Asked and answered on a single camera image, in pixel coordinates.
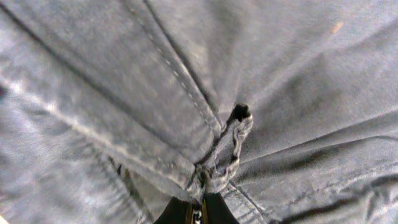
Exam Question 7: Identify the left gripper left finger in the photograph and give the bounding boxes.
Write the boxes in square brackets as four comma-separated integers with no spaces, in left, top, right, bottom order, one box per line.
[154,197,192,224]

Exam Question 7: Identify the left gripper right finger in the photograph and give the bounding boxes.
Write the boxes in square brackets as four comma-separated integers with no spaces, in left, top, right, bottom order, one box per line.
[202,193,239,224]

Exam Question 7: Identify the navy blue shorts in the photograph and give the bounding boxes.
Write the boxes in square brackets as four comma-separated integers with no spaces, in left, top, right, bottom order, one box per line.
[1,1,397,223]

